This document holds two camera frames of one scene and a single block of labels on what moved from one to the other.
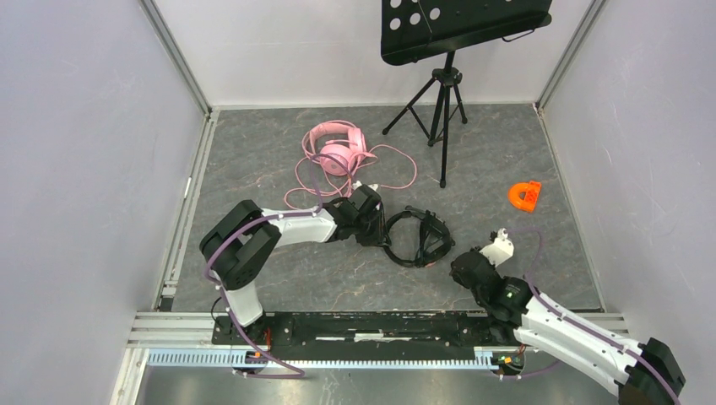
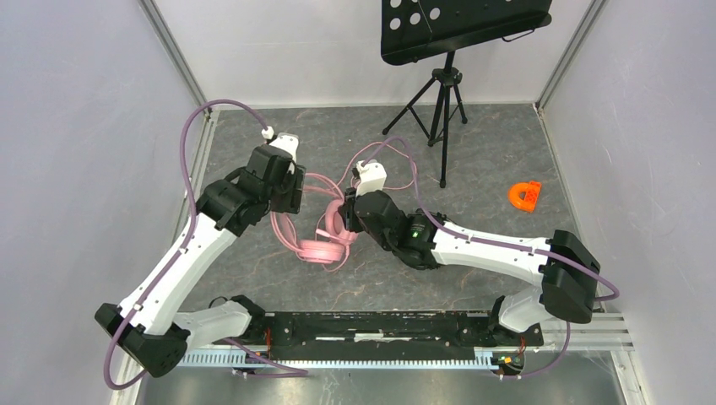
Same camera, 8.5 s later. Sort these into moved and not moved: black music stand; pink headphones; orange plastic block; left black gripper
Moved: left black gripper; pink headphones
Not moved: black music stand; orange plastic block
